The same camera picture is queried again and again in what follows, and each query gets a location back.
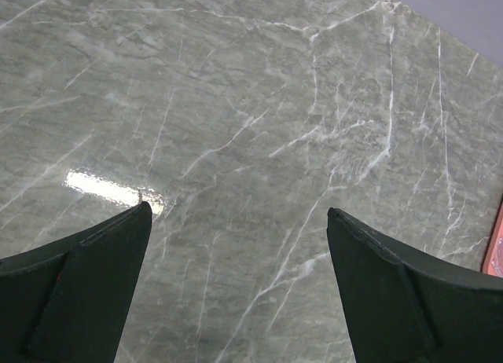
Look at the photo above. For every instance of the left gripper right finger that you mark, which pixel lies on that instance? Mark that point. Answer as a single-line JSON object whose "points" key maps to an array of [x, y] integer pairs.
{"points": [[404, 305]]}

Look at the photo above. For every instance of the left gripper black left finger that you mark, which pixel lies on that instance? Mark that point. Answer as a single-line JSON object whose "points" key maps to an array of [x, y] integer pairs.
{"points": [[68, 301]]}

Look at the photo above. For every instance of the pink plastic tray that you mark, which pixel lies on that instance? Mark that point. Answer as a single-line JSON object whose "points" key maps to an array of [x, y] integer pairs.
{"points": [[492, 263]]}

